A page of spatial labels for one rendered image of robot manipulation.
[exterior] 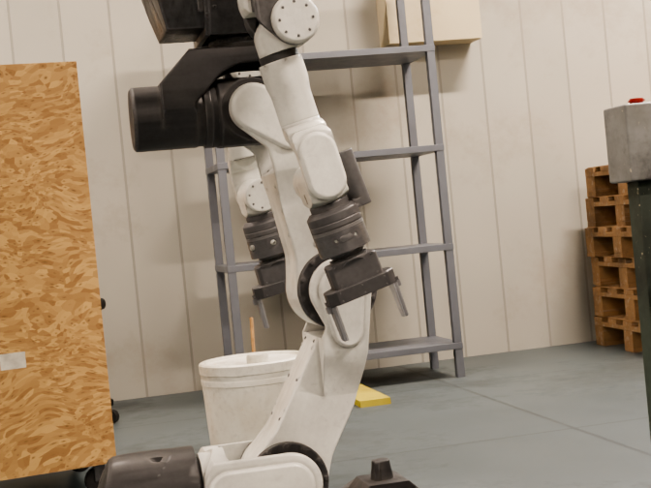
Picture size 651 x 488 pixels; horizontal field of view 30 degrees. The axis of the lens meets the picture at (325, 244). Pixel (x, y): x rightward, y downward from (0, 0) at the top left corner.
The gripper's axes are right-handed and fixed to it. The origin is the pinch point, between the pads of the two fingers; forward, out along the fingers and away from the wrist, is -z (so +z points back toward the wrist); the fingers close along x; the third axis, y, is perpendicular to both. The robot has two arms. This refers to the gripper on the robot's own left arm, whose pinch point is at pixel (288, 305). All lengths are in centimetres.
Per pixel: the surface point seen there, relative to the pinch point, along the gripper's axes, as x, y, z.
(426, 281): 111, 291, -50
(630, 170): 89, 20, 3
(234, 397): -8, 78, -30
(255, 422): -5, 76, -38
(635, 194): 90, 24, -3
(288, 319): 48, 318, -51
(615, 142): 90, 26, 10
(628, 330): 188, 265, -95
